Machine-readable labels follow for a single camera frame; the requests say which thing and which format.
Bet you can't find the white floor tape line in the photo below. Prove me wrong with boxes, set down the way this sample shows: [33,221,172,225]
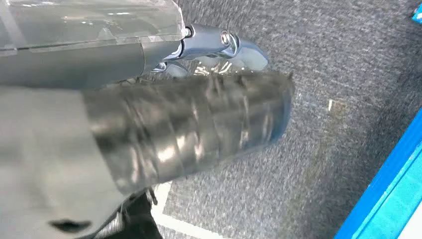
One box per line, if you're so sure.
[151,181,228,239]

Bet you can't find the blue metal shelf rack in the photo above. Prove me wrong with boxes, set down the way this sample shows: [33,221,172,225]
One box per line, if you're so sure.
[333,108,422,239]

